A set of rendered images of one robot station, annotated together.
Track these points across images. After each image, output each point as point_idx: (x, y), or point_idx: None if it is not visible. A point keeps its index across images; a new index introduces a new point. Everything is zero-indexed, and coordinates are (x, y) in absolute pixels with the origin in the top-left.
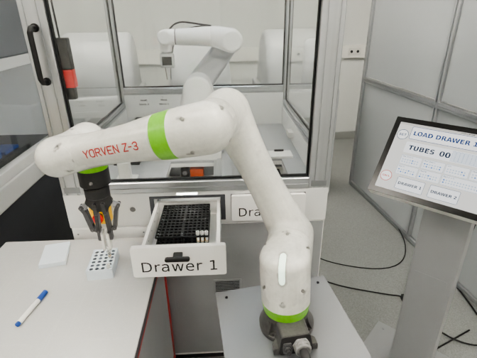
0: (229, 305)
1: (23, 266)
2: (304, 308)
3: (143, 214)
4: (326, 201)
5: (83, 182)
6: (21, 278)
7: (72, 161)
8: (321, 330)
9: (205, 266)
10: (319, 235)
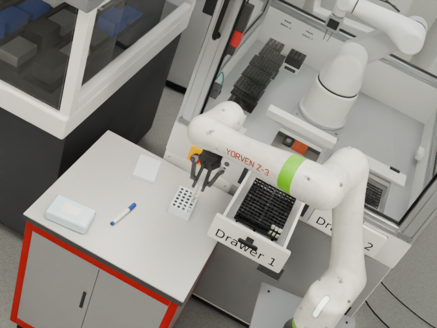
0: (267, 299)
1: (119, 166)
2: None
3: (233, 172)
4: (402, 254)
5: None
6: (117, 179)
7: (215, 149)
8: None
9: (265, 259)
10: (379, 277)
